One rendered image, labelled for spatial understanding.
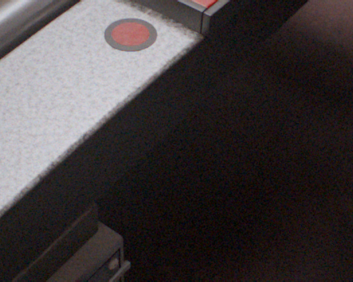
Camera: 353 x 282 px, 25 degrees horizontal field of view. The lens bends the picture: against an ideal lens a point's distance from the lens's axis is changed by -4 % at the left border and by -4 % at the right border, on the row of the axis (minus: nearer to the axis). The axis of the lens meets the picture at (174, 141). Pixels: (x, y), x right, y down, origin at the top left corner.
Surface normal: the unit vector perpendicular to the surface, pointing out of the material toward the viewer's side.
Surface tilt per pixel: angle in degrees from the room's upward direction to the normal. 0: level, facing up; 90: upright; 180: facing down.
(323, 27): 0
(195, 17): 90
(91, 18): 0
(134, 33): 0
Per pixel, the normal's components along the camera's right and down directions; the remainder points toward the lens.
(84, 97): 0.04, -0.69
